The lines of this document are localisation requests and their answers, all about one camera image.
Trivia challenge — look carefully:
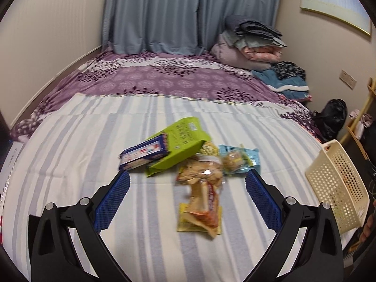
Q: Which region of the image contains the wooden rack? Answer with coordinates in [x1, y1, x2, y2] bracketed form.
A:
[338, 76, 376, 165]

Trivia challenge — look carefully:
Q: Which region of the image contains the small yellow snack packet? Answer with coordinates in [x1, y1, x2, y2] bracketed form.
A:
[200, 141, 221, 157]

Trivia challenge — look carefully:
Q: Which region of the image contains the blue folded clothes pile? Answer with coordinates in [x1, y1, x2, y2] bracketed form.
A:
[252, 69, 312, 100]

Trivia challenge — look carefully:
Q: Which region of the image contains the beige wall socket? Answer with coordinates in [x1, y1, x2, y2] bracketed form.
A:
[339, 70, 357, 89]

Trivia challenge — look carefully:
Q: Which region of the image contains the clear cookie bag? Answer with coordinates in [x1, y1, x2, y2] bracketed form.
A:
[176, 156, 225, 193]

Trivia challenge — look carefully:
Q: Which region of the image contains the light blue snack packet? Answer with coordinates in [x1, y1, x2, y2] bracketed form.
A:
[219, 145, 261, 177]

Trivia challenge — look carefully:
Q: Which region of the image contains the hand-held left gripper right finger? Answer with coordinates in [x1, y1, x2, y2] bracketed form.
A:
[245, 169, 344, 282]

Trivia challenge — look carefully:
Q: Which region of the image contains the dark grey folded blanket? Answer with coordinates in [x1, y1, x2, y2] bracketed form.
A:
[225, 15, 284, 39]

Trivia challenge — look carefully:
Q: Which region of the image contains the pink floral folded quilt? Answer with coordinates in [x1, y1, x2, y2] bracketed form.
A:
[235, 45, 282, 63]

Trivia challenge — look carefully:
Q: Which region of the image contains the framed wall picture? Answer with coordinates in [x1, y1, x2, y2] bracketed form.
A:
[300, 0, 372, 37]

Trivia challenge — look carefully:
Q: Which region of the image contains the pale green folded blanket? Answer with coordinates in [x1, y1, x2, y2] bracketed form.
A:
[219, 31, 287, 49]

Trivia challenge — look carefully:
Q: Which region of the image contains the blue-grey curtain panel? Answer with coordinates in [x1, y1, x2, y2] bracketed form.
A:
[197, 0, 282, 55]
[103, 0, 203, 55]

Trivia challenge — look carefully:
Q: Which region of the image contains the black and white patterned garment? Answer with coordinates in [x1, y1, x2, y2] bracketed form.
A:
[272, 61, 306, 80]

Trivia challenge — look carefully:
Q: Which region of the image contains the pink cloth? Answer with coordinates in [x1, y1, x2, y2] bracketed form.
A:
[348, 109, 372, 128]

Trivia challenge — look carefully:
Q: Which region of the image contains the black bag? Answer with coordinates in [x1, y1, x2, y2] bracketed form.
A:
[311, 99, 348, 143]

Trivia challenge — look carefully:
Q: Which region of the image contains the navy and white biscuit packet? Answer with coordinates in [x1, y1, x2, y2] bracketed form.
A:
[119, 133, 171, 171]

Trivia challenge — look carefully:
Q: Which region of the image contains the purple floral bedsheet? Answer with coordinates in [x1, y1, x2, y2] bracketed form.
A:
[9, 50, 321, 141]

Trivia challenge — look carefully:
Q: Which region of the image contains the person's right hand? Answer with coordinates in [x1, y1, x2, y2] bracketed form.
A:
[360, 216, 376, 243]

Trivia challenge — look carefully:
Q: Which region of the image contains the green snack bag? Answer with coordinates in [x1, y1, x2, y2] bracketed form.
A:
[146, 117, 212, 177]

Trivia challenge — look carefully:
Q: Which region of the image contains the yellow and orange snack packet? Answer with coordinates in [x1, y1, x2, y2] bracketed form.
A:
[177, 182, 224, 239]

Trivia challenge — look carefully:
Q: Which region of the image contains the cream perforated plastic basket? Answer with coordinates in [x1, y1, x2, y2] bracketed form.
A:
[305, 139, 370, 235]

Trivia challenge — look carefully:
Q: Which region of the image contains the blue and white striped blanket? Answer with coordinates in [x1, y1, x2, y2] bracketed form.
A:
[0, 92, 353, 282]

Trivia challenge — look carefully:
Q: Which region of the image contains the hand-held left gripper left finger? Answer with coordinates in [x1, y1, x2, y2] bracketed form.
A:
[28, 170, 131, 282]

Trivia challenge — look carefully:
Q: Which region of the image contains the lilac folded quilt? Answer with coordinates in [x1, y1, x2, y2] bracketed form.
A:
[210, 43, 274, 71]

